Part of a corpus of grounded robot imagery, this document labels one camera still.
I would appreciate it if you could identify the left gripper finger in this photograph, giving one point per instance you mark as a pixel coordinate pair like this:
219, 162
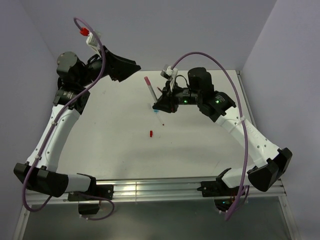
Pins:
122, 71
113, 59

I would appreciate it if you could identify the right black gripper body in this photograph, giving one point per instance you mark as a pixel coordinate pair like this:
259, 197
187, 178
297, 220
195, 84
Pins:
185, 96

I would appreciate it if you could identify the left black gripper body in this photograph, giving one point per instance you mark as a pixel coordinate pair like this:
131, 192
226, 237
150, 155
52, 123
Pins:
94, 69

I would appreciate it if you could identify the white pen pink tip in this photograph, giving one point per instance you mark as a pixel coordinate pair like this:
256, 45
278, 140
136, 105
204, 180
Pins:
149, 85

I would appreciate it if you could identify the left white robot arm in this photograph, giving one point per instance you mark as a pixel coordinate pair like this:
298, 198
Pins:
39, 173

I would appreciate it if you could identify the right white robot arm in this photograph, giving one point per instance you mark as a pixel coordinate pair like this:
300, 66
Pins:
270, 161

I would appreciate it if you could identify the white pen red tip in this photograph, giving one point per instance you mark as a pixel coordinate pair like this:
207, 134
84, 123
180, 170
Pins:
159, 118

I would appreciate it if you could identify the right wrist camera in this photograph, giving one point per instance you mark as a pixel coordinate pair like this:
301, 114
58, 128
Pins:
168, 72

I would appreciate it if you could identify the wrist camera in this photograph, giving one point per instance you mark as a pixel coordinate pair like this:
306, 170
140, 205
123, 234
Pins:
91, 39
168, 72

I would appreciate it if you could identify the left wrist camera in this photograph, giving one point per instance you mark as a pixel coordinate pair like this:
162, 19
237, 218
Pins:
91, 39

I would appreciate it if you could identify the aluminium frame rail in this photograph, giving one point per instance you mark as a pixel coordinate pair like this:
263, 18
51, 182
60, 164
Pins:
158, 189

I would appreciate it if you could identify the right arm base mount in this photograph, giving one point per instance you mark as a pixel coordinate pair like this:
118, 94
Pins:
217, 188

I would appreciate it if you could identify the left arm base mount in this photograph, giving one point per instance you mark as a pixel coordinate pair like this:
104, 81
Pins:
90, 197

